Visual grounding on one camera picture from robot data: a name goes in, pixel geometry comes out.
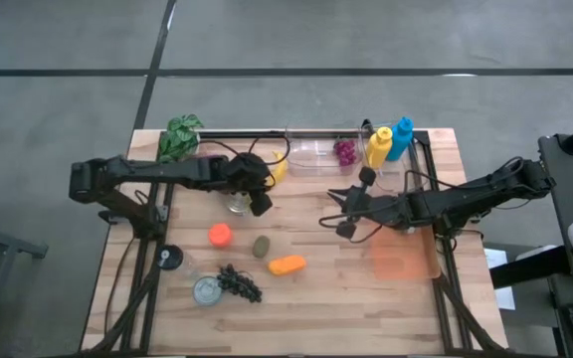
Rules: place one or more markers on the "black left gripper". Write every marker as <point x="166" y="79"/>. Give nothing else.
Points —
<point x="249" y="174"/>

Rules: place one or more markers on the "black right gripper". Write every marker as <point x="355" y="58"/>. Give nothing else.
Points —
<point x="371" y="211"/>

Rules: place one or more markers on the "yellow toy banana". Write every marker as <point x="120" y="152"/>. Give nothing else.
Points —
<point x="281" y="171"/>

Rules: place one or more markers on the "silver tin can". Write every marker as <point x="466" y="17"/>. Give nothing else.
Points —
<point x="237" y="205"/>
<point x="207" y="291"/>

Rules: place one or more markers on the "red toy grapes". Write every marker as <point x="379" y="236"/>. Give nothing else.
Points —
<point x="345" y="152"/>

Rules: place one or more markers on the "yellow plastic bottle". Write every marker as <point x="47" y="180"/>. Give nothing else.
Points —
<point x="379" y="146"/>

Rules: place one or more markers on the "brown toy kiwi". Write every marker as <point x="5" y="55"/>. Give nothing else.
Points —
<point x="261" y="246"/>

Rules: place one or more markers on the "blue plastic bottle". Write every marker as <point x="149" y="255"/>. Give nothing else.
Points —
<point x="401" y="136"/>

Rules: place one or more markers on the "orange toy fruit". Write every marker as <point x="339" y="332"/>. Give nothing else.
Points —
<point x="286" y="265"/>

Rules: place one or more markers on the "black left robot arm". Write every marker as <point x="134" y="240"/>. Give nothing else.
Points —
<point x="157" y="169"/>

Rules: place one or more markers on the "clear plastic bin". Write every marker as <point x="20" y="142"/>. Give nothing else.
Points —
<point x="311" y="154"/>
<point x="393" y="174"/>

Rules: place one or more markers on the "orange round container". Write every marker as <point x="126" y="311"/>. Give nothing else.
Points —
<point x="221" y="235"/>

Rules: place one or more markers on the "potted green plant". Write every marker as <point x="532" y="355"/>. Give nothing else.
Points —
<point x="183" y="135"/>

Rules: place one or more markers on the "orange translucent bin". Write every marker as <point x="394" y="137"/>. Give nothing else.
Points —
<point x="401" y="258"/>

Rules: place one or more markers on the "black toy grapes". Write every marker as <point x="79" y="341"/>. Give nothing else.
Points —
<point x="239" y="284"/>

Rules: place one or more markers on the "white paper sheet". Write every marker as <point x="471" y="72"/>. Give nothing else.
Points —
<point x="494" y="258"/>

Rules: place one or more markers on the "black desk beam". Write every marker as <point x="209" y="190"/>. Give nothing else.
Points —
<point x="530" y="268"/>

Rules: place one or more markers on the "grey metal stand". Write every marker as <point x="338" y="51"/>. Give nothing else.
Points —
<point x="8" y="242"/>

